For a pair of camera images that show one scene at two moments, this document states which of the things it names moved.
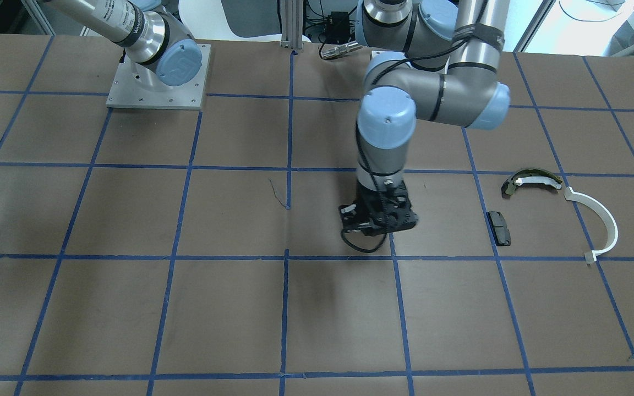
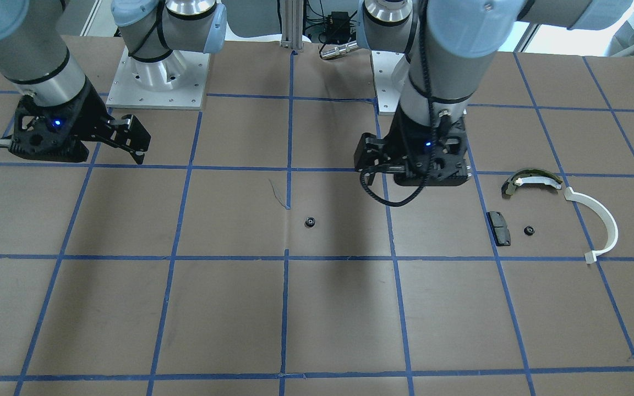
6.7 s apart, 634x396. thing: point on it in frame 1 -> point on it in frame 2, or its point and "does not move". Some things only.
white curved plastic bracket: [612, 226] does not move
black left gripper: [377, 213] -> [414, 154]
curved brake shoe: [531, 175] does not move
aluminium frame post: [291, 15] does not move
